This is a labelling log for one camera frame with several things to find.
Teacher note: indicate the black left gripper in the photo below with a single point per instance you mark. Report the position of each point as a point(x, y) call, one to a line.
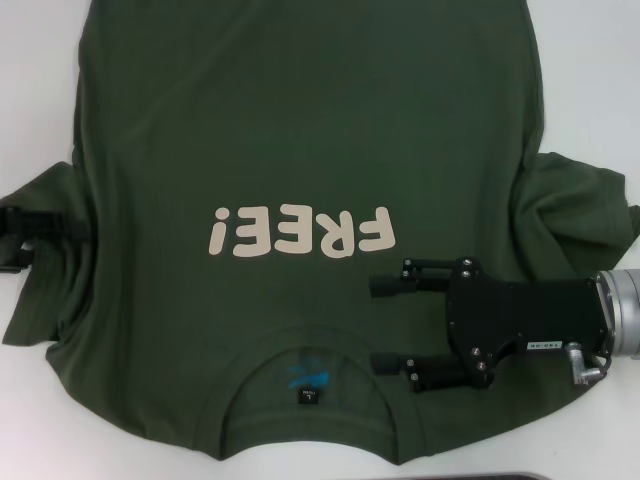
point(15, 252)

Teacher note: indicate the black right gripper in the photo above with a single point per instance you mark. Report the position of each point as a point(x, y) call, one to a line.
point(525, 312)

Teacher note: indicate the dark green FREE! t-shirt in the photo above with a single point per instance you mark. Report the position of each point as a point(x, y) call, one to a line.
point(300, 125)

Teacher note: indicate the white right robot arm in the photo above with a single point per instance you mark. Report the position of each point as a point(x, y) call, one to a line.
point(625, 310)

